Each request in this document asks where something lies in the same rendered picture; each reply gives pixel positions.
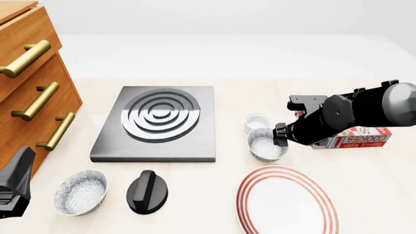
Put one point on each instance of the patterned black white bowl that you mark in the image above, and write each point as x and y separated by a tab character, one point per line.
263	151
79	195

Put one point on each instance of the white plate with red rings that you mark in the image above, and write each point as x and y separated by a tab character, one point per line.
286	204

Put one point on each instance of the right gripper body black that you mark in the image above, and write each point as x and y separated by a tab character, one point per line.
281	134

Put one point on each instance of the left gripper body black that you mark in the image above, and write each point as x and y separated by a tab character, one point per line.
11	204

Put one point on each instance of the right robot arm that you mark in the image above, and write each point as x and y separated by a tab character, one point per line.
357	109

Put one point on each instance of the flat black stove plate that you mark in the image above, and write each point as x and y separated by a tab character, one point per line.
110	146

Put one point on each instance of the round black stove knob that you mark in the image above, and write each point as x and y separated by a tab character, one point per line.
146	195

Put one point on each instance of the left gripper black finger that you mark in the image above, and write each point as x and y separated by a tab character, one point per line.
19	170

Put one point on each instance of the red white cookie box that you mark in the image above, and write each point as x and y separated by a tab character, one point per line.
364	140

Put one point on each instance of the wooden cabinet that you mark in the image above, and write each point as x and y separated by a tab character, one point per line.
16	9

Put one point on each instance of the small white ramekin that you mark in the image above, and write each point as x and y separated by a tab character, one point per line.
256	120

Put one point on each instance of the wooden drawer with recessed top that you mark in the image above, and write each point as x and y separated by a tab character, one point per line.
19	39

